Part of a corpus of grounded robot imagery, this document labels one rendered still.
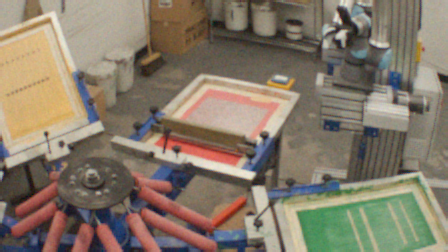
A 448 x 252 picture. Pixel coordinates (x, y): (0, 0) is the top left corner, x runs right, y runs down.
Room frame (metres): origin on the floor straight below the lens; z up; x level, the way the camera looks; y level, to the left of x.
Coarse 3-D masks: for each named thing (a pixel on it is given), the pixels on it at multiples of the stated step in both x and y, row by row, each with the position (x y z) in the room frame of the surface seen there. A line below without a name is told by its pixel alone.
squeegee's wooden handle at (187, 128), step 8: (168, 120) 2.18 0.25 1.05; (176, 120) 2.17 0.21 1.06; (184, 120) 2.17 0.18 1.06; (176, 128) 2.16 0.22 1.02; (184, 128) 2.15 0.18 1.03; (192, 128) 2.13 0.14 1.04; (200, 128) 2.12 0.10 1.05; (208, 128) 2.10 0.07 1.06; (216, 128) 2.10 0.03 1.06; (192, 136) 2.13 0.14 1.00; (200, 136) 2.12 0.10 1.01; (208, 136) 2.10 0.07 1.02; (216, 136) 2.08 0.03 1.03; (224, 136) 2.07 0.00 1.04; (232, 136) 2.05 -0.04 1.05; (240, 136) 2.04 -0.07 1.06; (224, 144) 2.07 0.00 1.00; (232, 144) 2.05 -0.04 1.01
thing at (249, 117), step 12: (240, 108) 2.46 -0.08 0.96; (252, 108) 2.46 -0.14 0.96; (264, 108) 2.46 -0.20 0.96; (276, 108) 2.47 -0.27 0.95; (228, 120) 2.35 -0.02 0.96; (240, 120) 2.35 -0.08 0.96; (252, 120) 2.35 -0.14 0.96; (264, 120) 2.35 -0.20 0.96; (240, 132) 2.24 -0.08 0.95; (252, 132) 2.24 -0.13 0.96; (204, 144) 2.13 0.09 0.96; (204, 156) 2.04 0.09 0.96; (216, 156) 2.04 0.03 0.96; (228, 156) 2.04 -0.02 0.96; (240, 156) 2.04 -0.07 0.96
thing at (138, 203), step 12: (132, 192) 1.66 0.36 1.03; (132, 204) 1.60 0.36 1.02; (144, 204) 1.60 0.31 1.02; (84, 216) 1.49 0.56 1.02; (36, 228) 1.35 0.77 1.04; (192, 228) 1.43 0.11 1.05; (36, 240) 1.26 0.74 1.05; (72, 240) 1.33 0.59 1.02; (132, 240) 1.37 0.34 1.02; (156, 240) 1.38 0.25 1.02; (168, 240) 1.39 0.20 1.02; (180, 240) 1.39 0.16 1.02
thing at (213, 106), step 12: (204, 96) 2.59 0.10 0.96; (216, 96) 2.59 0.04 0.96; (228, 96) 2.59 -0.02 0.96; (240, 96) 2.59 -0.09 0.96; (192, 108) 2.46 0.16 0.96; (204, 108) 2.46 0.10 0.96; (216, 108) 2.46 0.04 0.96; (228, 108) 2.46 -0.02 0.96; (192, 120) 2.35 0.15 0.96; (204, 120) 2.35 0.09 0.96; (216, 120) 2.35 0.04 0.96; (156, 144) 2.13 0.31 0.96; (168, 144) 2.13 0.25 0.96; (180, 144) 2.13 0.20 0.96; (192, 144) 2.13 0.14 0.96
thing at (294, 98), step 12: (192, 84) 2.66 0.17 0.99; (216, 84) 2.72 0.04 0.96; (228, 84) 2.69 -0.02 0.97; (240, 84) 2.67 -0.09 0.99; (252, 84) 2.66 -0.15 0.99; (180, 96) 2.53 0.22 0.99; (276, 96) 2.58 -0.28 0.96; (288, 96) 2.55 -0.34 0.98; (300, 96) 2.55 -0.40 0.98; (168, 108) 2.40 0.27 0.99; (288, 108) 2.41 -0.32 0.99; (276, 120) 2.29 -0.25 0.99; (276, 132) 2.18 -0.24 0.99
